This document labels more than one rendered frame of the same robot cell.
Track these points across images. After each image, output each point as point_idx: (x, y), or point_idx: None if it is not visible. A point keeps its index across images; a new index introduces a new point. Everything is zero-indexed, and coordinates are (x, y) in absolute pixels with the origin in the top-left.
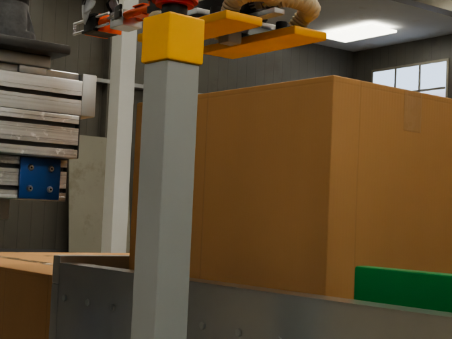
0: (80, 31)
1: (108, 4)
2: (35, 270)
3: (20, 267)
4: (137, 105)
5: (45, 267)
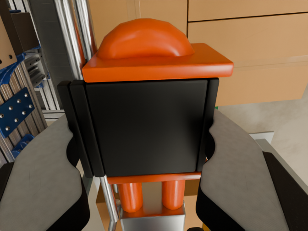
0: (81, 30)
1: (196, 201)
2: (96, 35)
3: (92, 8)
4: (96, 201)
5: (112, 8)
